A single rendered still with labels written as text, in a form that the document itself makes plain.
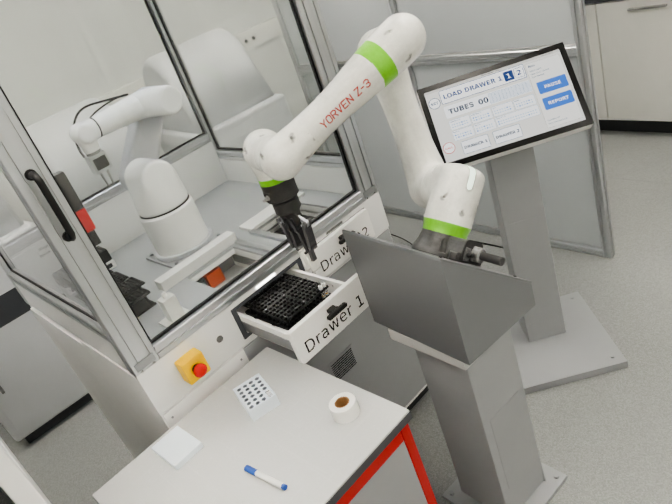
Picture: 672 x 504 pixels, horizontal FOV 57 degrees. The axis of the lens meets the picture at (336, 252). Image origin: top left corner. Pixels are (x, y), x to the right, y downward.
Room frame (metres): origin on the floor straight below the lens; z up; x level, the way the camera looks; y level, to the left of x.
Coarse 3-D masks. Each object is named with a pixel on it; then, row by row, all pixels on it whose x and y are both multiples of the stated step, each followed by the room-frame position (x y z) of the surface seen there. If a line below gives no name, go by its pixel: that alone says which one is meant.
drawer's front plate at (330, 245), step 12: (360, 216) 1.89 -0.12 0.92; (348, 228) 1.85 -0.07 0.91; (360, 228) 1.88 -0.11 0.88; (372, 228) 1.91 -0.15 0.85; (324, 240) 1.80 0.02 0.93; (336, 240) 1.82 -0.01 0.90; (324, 252) 1.78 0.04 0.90; (336, 252) 1.81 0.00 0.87; (348, 252) 1.83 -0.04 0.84; (324, 264) 1.77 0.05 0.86; (336, 264) 1.80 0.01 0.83; (324, 276) 1.76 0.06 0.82
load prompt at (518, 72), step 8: (520, 64) 2.04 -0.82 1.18; (496, 72) 2.05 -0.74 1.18; (504, 72) 2.04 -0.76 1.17; (512, 72) 2.03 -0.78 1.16; (520, 72) 2.02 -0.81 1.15; (472, 80) 2.06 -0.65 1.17; (480, 80) 2.05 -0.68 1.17; (488, 80) 2.05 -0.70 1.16; (496, 80) 2.04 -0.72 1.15; (504, 80) 2.03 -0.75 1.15; (512, 80) 2.02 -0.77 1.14; (448, 88) 2.08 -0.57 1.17; (456, 88) 2.07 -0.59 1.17; (464, 88) 2.06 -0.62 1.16; (472, 88) 2.05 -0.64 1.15; (480, 88) 2.04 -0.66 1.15; (488, 88) 2.03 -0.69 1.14; (440, 96) 2.07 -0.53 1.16; (448, 96) 2.06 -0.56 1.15; (456, 96) 2.05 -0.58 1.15; (464, 96) 2.04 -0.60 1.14
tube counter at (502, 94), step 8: (528, 80) 2.00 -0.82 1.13; (504, 88) 2.01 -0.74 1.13; (512, 88) 2.00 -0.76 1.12; (520, 88) 1.99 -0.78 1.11; (528, 88) 1.98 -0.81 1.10; (480, 96) 2.02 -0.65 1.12; (488, 96) 2.01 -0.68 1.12; (496, 96) 2.00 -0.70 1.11; (504, 96) 1.99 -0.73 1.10; (512, 96) 1.99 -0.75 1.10; (480, 104) 2.01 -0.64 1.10; (488, 104) 2.00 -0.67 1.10
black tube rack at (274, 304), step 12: (288, 276) 1.71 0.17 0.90; (264, 288) 1.69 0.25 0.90; (276, 288) 1.66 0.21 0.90; (288, 288) 1.63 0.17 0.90; (300, 288) 1.61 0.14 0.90; (312, 288) 1.58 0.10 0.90; (252, 300) 1.64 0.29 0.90; (264, 300) 1.62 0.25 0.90; (276, 300) 1.59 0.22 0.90; (288, 300) 1.56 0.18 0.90; (300, 300) 1.54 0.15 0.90; (252, 312) 1.63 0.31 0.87; (264, 312) 1.55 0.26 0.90; (276, 312) 1.53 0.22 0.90; (288, 312) 1.55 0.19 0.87; (300, 312) 1.53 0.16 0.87; (276, 324) 1.51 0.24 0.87; (288, 324) 1.48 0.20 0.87
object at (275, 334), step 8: (288, 272) 1.77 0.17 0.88; (296, 272) 1.73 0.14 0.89; (304, 272) 1.70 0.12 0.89; (312, 280) 1.67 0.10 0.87; (320, 280) 1.64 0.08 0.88; (328, 280) 1.60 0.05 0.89; (336, 280) 1.59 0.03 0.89; (328, 288) 1.62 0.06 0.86; (336, 288) 1.58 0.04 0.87; (240, 312) 1.67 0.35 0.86; (248, 320) 1.56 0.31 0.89; (256, 320) 1.53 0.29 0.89; (248, 328) 1.57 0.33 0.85; (256, 328) 1.53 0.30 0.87; (264, 328) 1.49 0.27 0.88; (272, 328) 1.46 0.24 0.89; (280, 328) 1.54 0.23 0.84; (264, 336) 1.51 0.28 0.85; (272, 336) 1.47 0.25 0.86; (280, 336) 1.44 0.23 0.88; (280, 344) 1.45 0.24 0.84; (288, 344) 1.41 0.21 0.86
